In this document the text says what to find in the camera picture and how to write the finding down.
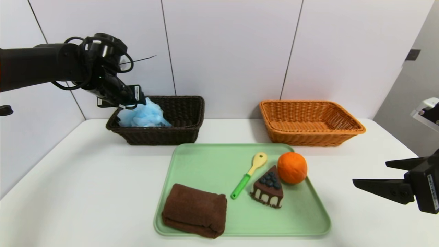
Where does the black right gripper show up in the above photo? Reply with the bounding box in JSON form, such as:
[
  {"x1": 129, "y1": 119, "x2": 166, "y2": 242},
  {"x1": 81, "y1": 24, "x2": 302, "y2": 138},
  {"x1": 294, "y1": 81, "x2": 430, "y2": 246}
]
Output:
[{"x1": 352, "y1": 148, "x2": 439, "y2": 214}]

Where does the chocolate blueberry cake slice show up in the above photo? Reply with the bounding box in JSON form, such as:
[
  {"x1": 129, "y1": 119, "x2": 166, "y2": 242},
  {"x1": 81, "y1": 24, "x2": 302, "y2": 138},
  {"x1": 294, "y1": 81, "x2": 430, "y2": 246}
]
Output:
[{"x1": 250, "y1": 165, "x2": 284, "y2": 208}]

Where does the beige spoon with green handle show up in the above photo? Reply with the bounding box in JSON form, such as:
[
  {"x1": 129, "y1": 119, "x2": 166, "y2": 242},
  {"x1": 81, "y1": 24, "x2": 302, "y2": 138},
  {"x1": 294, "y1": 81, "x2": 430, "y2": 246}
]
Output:
[{"x1": 230, "y1": 152, "x2": 268, "y2": 200}]

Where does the brown towel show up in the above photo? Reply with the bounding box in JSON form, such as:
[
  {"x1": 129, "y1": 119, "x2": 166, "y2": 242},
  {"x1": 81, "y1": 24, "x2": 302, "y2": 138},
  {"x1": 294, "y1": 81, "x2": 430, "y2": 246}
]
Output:
[{"x1": 161, "y1": 183, "x2": 228, "y2": 238}]

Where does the light blue bath pouf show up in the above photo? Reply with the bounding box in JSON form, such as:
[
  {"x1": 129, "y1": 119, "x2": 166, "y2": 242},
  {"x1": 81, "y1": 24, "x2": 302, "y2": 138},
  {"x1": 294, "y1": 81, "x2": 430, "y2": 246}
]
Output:
[{"x1": 118, "y1": 97, "x2": 172, "y2": 128}]

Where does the orange wicker basket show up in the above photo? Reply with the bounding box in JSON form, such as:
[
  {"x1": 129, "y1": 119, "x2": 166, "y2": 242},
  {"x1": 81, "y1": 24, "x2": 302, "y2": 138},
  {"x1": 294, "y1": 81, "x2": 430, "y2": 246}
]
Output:
[{"x1": 259, "y1": 100, "x2": 366, "y2": 147}]

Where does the dark brown wicker basket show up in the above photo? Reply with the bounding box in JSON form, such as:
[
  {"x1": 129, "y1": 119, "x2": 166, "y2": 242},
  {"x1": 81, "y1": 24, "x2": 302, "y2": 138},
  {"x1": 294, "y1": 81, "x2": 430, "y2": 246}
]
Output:
[{"x1": 106, "y1": 95, "x2": 205, "y2": 146}]

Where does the orange fruit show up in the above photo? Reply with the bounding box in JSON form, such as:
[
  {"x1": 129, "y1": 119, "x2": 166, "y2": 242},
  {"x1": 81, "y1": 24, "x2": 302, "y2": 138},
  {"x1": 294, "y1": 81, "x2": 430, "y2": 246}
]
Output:
[{"x1": 277, "y1": 152, "x2": 308, "y2": 184}]

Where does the light green plastic tray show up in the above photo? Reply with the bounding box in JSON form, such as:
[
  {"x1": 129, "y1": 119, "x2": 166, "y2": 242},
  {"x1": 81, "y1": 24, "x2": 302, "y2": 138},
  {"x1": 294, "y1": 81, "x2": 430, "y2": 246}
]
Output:
[{"x1": 154, "y1": 143, "x2": 332, "y2": 237}]

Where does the thin black zip tie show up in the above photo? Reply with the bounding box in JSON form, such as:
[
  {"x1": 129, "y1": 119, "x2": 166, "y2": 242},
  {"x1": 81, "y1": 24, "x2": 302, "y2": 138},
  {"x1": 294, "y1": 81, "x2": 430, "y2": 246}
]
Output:
[{"x1": 120, "y1": 55, "x2": 157, "y2": 66}]

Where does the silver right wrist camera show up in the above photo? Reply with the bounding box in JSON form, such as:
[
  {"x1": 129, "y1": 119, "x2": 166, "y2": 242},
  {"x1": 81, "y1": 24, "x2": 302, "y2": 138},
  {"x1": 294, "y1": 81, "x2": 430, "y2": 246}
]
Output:
[{"x1": 411, "y1": 98, "x2": 439, "y2": 132}]

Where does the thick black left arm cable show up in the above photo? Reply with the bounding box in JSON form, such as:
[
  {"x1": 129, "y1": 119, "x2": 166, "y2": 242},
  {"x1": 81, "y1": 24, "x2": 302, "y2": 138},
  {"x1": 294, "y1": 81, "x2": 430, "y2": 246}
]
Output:
[{"x1": 51, "y1": 34, "x2": 135, "y2": 91}]

